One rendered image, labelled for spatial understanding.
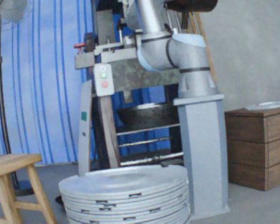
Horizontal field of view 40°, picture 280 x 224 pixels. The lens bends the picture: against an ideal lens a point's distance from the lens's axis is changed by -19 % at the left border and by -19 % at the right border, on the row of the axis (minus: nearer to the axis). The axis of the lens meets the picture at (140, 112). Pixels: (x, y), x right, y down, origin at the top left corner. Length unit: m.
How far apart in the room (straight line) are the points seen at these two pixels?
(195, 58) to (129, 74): 0.64
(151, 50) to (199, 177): 0.48
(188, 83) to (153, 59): 0.17
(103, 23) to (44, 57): 1.04
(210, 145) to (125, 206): 0.73
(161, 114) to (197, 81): 0.73
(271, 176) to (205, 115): 0.47
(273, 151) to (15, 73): 2.36
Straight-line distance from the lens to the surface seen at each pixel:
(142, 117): 2.21
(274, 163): 1.74
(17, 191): 2.36
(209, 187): 1.54
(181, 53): 1.54
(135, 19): 2.09
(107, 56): 2.19
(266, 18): 4.05
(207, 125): 1.50
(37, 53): 3.44
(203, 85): 1.51
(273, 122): 1.71
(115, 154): 2.05
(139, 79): 2.11
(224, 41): 3.76
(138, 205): 0.84
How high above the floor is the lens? 0.51
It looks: 3 degrees down
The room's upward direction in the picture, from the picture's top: 8 degrees counter-clockwise
